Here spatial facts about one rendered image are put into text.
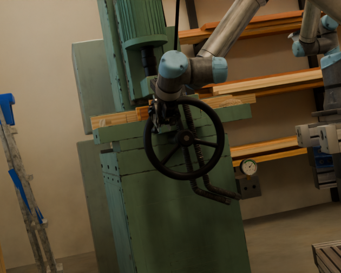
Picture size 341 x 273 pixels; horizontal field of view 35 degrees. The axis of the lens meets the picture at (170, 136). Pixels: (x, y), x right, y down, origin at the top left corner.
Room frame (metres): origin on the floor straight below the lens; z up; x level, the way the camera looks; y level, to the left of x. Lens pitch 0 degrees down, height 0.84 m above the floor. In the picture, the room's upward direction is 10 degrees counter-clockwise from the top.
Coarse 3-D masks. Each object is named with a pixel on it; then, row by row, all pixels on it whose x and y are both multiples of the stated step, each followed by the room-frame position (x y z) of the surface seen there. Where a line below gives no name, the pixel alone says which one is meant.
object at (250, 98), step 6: (234, 96) 2.27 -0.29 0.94; (240, 96) 2.27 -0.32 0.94; (246, 96) 2.28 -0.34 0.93; (252, 96) 2.29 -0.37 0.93; (210, 102) 2.24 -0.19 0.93; (216, 102) 2.25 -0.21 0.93; (246, 102) 2.28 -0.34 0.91; (252, 102) 2.28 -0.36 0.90; (126, 114) 2.16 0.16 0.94; (132, 114) 2.16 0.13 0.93; (132, 120) 2.16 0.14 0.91
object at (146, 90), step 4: (152, 76) 2.15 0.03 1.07; (156, 76) 2.15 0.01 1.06; (144, 80) 2.18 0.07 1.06; (148, 80) 2.14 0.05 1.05; (140, 84) 2.27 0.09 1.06; (144, 84) 2.20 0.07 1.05; (148, 84) 2.14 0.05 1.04; (144, 88) 2.21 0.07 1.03; (148, 88) 2.14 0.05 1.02; (144, 92) 2.22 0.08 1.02; (148, 92) 2.14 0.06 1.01; (152, 92) 2.15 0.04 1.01; (144, 96) 2.24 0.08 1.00; (148, 96) 2.26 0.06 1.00
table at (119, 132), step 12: (216, 108) 2.08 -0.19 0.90; (228, 108) 2.09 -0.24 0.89; (240, 108) 2.11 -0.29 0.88; (144, 120) 2.02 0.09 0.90; (204, 120) 1.97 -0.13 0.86; (228, 120) 2.09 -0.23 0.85; (96, 132) 2.03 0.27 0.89; (108, 132) 1.98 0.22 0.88; (120, 132) 1.99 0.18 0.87; (132, 132) 2.00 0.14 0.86; (96, 144) 2.11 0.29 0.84
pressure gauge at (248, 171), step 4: (244, 160) 2.04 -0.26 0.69; (248, 160) 2.04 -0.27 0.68; (252, 160) 2.04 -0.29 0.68; (240, 164) 2.05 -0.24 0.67; (244, 164) 2.03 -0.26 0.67; (248, 164) 2.04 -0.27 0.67; (252, 164) 2.04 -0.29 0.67; (256, 164) 2.04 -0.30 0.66; (240, 168) 2.05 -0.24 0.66; (244, 168) 2.03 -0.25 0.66; (248, 168) 2.04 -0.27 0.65; (252, 168) 2.04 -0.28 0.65; (256, 168) 2.04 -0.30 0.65; (244, 172) 2.03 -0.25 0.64; (248, 172) 2.04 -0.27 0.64; (252, 172) 2.04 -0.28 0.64; (248, 176) 2.06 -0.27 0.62
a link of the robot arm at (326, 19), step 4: (324, 16) 2.52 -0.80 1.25; (328, 16) 2.50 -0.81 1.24; (320, 20) 2.54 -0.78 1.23; (324, 20) 2.50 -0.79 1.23; (328, 20) 2.50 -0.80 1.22; (332, 20) 2.50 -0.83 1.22; (320, 24) 2.54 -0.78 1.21; (324, 24) 2.51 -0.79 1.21; (328, 24) 2.50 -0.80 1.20; (332, 24) 2.50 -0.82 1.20; (336, 24) 2.50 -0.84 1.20; (320, 28) 2.55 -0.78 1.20; (324, 28) 2.53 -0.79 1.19; (328, 28) 2.51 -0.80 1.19; (332, 28) 2.50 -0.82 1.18; (336, 28) 2.54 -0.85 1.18; (320, 32) 2.55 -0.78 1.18; (324, 32) 2.53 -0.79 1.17
